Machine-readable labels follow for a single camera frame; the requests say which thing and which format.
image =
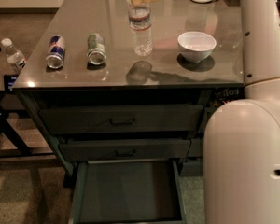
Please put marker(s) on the clear plastic water bottle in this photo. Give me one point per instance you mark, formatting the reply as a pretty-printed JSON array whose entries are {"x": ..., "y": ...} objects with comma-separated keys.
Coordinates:
[{"x": 140, "y": 24}]

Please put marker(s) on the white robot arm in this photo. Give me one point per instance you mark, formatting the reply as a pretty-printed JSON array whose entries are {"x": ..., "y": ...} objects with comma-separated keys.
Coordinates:
[{"x": 241, "y": 144}]

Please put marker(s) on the top left drawer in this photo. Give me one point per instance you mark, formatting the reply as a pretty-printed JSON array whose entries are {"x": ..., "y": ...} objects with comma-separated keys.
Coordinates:
[{"x": 121, "y": 118}]

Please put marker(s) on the water bottle on side table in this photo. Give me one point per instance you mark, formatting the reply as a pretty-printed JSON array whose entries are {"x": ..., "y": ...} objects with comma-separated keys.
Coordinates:
[{"x": 14, "y": 56}]

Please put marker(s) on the middle left drawer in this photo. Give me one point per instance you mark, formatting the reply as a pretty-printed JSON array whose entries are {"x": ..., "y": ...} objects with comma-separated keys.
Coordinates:
[{"x": 126, "y": 149}]

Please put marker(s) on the middle right drawer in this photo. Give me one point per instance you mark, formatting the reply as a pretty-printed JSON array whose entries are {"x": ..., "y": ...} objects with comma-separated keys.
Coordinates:
[{"x": 196, "y": 148}]

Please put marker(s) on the bottom right drawer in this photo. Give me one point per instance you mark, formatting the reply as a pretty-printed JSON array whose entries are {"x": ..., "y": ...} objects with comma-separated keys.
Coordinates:
[{"x": 191, "y": 168}]

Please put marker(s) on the open bottom left drawer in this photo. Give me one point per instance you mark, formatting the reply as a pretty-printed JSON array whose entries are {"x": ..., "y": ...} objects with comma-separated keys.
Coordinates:
[{"x": 137, "y": 192}]

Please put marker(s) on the green silver soda can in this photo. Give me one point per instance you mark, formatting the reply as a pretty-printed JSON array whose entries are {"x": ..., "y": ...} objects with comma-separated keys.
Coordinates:
[{"x": 96, "y": 49}]

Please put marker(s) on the white ceramic bowl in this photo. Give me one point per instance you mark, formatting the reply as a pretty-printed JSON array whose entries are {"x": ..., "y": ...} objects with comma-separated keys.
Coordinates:
[{"x": 196, "y": 46}]

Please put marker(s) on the blue silver Red Bull can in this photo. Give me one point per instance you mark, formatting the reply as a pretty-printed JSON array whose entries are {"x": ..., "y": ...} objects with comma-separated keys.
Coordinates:
[{"x": 56, "y": 52}]

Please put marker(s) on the dark snack bag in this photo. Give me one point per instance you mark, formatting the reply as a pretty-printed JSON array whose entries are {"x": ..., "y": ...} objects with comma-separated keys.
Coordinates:
[{"x": 225, "y": 95}]

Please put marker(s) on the black side table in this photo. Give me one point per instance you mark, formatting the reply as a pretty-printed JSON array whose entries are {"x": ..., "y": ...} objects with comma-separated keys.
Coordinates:
[{"x": 9, "y": 103}]

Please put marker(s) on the dark green cabinet frame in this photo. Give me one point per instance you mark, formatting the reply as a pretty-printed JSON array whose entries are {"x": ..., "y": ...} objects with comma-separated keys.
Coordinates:
[{"x": 37, "y": 99}]

